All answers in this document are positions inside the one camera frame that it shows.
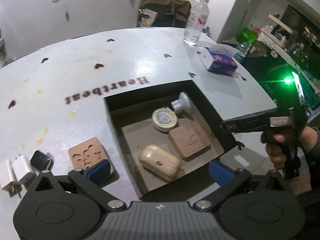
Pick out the clear plastic water bottle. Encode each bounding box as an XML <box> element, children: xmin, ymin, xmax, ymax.
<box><xmin>183</xmin><ymin>0</ymin><xmax>209</xmax><ymax>46</ymax></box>

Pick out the right hand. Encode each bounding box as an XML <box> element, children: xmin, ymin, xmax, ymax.
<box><xmin>260</xmin><ymin>126</ymin><xmax>320</xmax><ymax>171</ymax></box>

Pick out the black smartwatch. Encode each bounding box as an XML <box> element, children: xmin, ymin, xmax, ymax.
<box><xmin>30</xmin><ymin>151</ymin><xmax>53</xmax><ymax>172</ymax></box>

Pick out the round white tape measure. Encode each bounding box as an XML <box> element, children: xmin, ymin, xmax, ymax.
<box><xmin>151</xmin><ymin>107</ymin><xmax>178</xmax><ymax>132</ymax></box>

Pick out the white charger plug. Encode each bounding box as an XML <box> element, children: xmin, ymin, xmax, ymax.
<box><xmin>0</xmin><ymin>159</ymin><xmax>21</xmax><ymax>197</ymax></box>
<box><xmin>12</xmin><ymin>155</ymin><xmax>36</xmax><ymax>185</ymax></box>

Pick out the purple floral tissue box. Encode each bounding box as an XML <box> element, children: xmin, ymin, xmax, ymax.
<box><xmin>200</xmin><ymin>44</ymin><xmax>239</xmax><ymax>76</ymax></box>

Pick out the brown armchair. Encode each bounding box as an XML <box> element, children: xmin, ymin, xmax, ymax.
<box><xmin>139</xmin><ymin>0</ymin><xmax>191</xmax><ymax>28</ymax></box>

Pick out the green plastic bag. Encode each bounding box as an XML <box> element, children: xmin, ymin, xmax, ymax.
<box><xmin>236</xmin><ymin>28</ymin><xmax>258</xmax><ymax>45</ymax></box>

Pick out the beige earbuds case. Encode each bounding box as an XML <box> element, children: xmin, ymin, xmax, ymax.
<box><xmin>139</xmin><ymin>145</ymin><xmax>181</xmax><ymax>181</ymax></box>

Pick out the black cardboard box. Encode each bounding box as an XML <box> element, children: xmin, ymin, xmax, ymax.
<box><xmin>105</xmin><ymin>80</ymin><xmax>238</xmax><ymax>195</ymax></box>

